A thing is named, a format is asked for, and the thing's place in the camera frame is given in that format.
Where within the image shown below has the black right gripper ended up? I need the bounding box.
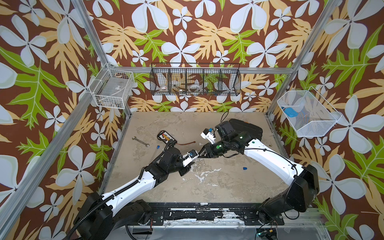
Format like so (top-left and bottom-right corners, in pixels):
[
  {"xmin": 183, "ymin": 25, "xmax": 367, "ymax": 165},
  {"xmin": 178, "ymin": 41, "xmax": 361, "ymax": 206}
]
[{"xmin": 196, "ymin": 139, "xmax": 231, "ymax": 158}]

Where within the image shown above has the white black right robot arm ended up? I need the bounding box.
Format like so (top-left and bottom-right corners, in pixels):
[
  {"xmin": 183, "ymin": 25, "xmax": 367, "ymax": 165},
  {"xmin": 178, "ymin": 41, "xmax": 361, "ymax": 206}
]
[{"xmin": 199, "ymin": 129, "xmax": 320, "ymax": 224}]

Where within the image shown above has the white wire basket left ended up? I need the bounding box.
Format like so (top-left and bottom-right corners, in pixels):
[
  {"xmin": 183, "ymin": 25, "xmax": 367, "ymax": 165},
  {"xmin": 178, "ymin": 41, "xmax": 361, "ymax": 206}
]
[{"xmin": 89, "ymin": 64, "xmax": 135, "ymax": 110}]

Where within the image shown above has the black wire basket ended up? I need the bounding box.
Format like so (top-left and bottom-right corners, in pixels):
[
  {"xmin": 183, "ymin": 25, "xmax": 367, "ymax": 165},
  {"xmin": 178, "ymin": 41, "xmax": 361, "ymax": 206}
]
[{"xmin": 149, "ymin": 63, "xmax": 242, "ymax": 96}]

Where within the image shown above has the silver open-end wrench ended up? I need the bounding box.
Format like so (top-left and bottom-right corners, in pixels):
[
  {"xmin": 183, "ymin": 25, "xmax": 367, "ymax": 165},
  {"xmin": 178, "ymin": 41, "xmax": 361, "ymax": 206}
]
[{"xmin": 132, "ymin": 137, "xmax": 150, "ymax": 148}]

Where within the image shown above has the blue object in basket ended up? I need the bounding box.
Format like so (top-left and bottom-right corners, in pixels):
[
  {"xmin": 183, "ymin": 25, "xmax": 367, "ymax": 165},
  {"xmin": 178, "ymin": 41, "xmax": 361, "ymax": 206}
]
[{"xmin": 283, "ymin": 108, "xmax": 299, "ymax": 118}]

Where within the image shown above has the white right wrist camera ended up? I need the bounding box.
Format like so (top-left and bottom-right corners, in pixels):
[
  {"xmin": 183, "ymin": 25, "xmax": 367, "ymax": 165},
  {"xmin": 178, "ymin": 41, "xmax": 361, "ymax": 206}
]
[{"xmin": 201, "ymin": 128, "xmax": 216, "ymax": 145}]

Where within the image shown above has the black battery charging board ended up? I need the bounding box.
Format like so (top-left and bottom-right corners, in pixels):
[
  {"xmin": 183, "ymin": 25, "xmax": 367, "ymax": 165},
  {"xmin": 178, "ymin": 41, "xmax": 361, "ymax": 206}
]
[{"xmin": 157, "ymin": 130, "xmax": 177, "ymax": 144}]

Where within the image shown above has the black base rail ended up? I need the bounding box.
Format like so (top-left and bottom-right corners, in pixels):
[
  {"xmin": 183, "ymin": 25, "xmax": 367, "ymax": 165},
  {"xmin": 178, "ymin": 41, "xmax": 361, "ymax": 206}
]
[{"xmin": 125, "ymin": 202, "xmax": 286, "ymax": 227}]

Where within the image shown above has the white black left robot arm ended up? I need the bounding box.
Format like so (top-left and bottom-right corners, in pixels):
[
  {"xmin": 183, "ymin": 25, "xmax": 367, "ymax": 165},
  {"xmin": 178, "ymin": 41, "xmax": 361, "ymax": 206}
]
[{"xmin": 65, "ymin": 146, "xmax": 199, "ymax": 240}]

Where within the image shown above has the black plastic case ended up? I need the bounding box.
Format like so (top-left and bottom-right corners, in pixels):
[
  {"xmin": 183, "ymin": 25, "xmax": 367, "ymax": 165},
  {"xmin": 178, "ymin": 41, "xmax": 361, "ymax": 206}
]
[{"xmin": 229, "ymin": 119, "xmax": 263, "ymax": 141}]

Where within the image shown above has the white mesh basket right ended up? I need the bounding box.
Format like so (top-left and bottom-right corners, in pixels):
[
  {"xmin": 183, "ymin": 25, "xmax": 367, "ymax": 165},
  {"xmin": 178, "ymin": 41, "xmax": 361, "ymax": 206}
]
[{"xmin": 277, "ymin": 87, "xmax": 342, "ymax": 138}]

